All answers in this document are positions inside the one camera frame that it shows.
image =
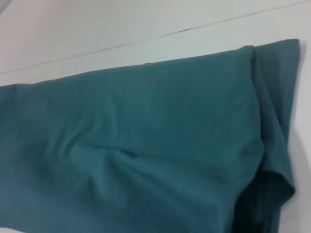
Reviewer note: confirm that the teal t-shirt with FREE print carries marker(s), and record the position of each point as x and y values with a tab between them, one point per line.
145	145

